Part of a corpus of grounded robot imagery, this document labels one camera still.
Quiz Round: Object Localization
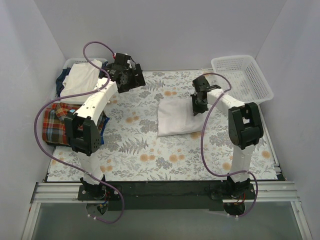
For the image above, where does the white long sleeve shirt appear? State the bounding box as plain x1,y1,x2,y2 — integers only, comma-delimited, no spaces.
157,98,207,137

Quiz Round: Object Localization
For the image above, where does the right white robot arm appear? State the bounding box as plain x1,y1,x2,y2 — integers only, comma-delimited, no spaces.
191,73,264,199

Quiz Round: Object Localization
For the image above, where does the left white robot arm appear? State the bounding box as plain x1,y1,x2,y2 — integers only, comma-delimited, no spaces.
64,53,146,200

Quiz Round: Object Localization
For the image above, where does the folded white shirt in basket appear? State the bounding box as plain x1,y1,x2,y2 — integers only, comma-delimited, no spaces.
60,59,103,105

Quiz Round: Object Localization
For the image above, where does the right white plastic basket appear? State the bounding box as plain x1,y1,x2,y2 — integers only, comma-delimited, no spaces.
211,55,274,104

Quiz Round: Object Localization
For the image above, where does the navy garment in basket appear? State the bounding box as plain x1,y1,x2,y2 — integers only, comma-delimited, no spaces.
55,67,71,98

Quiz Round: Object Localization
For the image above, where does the red plaid shirt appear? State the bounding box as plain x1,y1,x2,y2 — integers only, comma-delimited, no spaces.
42,102,106,155

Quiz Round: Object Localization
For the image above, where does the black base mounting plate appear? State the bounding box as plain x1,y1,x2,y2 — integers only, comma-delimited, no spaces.
77,181,257,212

